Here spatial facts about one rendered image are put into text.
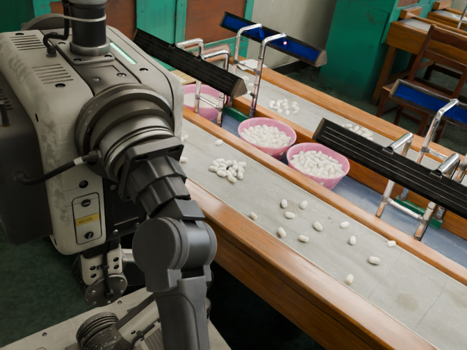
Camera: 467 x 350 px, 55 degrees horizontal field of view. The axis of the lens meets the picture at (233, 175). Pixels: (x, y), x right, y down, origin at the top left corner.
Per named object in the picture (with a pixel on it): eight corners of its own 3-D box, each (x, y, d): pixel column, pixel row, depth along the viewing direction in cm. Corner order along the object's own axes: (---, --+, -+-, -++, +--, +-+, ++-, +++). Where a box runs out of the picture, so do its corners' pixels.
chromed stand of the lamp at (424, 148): (438, 230, 174) (489, 132, 149) (392, 205, 184) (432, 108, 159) (455, 210, 187) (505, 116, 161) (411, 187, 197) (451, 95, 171)
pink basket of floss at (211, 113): (224, 128, 220) (226, 110, 214) (169, 121, 218) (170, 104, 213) (224, 103, 242) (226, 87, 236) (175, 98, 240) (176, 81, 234)
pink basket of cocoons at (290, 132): (283, 172, 194) (287, 154, 189) (226, 154, 201) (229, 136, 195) (298, 144, 215) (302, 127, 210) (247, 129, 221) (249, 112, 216)
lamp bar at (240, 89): (233, 99, 164) (235, 81, 160) (129, 45, 195) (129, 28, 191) (247, 94, 169) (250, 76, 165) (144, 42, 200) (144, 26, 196)
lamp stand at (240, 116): (251, 128, 223) (266, 40, 197) (223, 112, 233) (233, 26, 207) (275, 117, 235) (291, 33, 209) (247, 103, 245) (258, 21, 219)
